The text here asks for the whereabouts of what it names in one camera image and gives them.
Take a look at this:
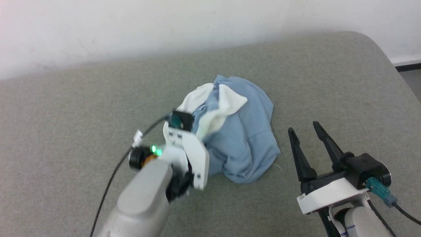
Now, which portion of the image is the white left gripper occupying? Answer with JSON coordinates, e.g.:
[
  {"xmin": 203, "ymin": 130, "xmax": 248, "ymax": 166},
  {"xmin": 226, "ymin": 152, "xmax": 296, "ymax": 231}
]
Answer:
[{"xmin": 163, "ymin": 122, "xmax": 210, "ymax": 191}]

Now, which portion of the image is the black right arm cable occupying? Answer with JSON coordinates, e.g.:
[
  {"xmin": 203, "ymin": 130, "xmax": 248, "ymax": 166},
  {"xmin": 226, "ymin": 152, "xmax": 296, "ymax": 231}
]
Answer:
[{"xmin": 366, "ymin": 177, "xmax": 421, "ymax": 226}]

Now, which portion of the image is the light blue and white garment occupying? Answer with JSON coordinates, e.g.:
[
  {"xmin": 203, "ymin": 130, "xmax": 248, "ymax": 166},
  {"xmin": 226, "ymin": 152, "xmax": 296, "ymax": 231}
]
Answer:
[{"xmin": 176, "ymin": 75, "xmax": 281, "ymax": 184}]

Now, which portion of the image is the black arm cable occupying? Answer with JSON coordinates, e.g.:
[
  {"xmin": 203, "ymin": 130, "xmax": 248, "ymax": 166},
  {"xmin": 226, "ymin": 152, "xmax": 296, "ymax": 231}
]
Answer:
[
  {"xmin": 366, "ymin": 177, "xmax": 421, "ymax": 226},
  {"xmin": 89, "ymin": 114, "xmax": 173, "ymax": 237}
]

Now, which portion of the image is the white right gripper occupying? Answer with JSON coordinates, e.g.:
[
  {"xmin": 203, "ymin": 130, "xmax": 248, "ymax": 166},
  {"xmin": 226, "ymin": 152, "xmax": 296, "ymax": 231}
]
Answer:
[{"xmin": 288, "ymin": 121, "xmax": 369, "ymax": 214}]

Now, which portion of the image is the grey fabric sofa seat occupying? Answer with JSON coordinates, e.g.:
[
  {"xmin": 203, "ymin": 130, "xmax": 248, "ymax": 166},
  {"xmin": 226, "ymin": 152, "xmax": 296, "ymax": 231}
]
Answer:
[{"xmin": 0, "ymin": 31, "xmax": 421, "ymax": 237}]

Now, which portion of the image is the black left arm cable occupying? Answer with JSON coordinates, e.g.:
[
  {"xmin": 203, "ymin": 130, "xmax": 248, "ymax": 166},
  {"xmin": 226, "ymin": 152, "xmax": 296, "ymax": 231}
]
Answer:
[{"xmin": 89, "ymin": 114, "xmax": 173, "ymax": 237}]

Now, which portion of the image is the black wall baseboard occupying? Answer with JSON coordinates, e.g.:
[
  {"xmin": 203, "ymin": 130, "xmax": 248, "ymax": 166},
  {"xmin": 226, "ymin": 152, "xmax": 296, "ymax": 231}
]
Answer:
[{"xmin": 395, "ymin": 62, "xmax": 421, "ymax": 72}]

